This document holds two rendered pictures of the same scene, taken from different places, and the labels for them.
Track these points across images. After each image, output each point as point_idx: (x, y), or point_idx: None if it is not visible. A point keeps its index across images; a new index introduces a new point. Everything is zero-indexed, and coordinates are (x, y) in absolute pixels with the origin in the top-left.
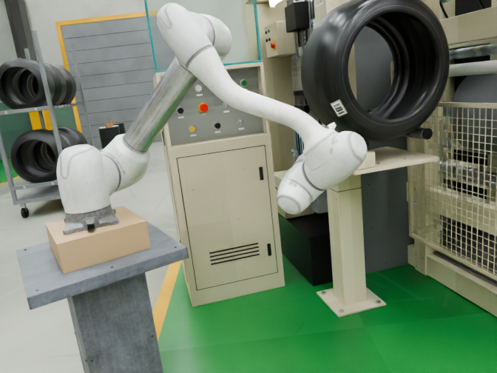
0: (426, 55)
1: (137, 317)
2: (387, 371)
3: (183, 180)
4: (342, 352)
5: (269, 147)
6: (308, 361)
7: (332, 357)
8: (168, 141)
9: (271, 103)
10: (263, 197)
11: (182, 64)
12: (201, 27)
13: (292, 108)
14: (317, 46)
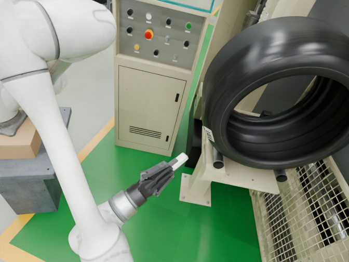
0: (342, 107)
1: (32, 181)
2: (172, 260)
3: (121, 81)
4: (161, 229)
5: (189, 83)
6: (140, 225)
7: (153, 230)
8: (115, 51)
9: (64, 183)
10: (173, 111)
11: None
12: (23, 40)
13: (78, 204)
14: (220, 67)
